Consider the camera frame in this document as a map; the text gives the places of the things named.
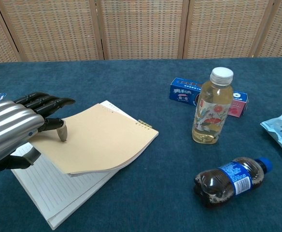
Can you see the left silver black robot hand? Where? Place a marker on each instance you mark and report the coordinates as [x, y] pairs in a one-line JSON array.
[[8, 125]]

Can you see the tan notebook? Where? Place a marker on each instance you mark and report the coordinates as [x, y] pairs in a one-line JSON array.
[[95, 140]]

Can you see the dark blue table cloth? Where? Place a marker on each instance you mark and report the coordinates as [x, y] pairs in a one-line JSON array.
[[141, 72]]

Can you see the bamboo folding screen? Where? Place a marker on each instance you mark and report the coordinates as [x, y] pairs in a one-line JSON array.
[[141, 29]]

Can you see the blue cookie box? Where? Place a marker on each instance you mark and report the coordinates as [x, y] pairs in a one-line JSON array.
[[182, 93]]

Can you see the yellow tea bottle white cap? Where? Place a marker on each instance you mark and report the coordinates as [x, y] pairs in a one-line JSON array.
[[211, 116]]

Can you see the cola bottle blue label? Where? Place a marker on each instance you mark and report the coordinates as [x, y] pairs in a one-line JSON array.
[[228, 183]]

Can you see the light blue wet wipes pack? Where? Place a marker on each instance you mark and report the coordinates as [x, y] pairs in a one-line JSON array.
[[281, 133]]

